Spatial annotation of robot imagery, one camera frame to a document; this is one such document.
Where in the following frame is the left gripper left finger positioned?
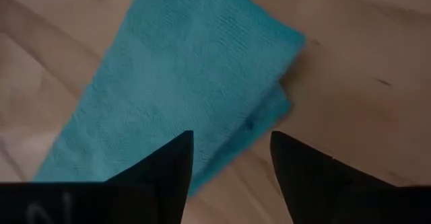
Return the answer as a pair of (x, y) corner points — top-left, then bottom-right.
(106, 129), (195, 224)

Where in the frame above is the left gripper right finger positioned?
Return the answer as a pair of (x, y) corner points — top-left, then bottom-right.
(270, 130), (395, 224)

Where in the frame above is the blue microfiber towel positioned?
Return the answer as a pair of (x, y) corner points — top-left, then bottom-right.
(32, 0), (307, 198)

